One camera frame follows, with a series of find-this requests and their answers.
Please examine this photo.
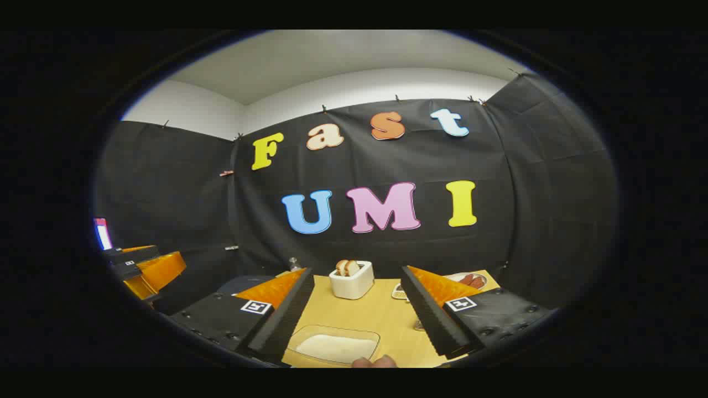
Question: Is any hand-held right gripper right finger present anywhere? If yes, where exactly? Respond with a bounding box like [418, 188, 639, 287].
[401, 265, 559, 359]

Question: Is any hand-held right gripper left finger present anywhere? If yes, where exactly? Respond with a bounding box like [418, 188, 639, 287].
[169, 268, 315, 365]

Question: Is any dark rice cooker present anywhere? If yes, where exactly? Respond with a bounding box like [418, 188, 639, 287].
[217, 275, 277, 296]

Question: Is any computer monitor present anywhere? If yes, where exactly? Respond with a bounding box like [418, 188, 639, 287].
[93, 217, 114, 251]

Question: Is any white plate with meat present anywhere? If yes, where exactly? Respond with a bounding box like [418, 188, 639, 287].
[442, 272, 488, 291]

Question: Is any white toaster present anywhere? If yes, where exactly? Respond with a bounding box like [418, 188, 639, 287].
[329, 261, 375, 300]

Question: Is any black backdrop cloth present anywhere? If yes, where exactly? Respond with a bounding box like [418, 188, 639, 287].
[94, 72, 619, 321]

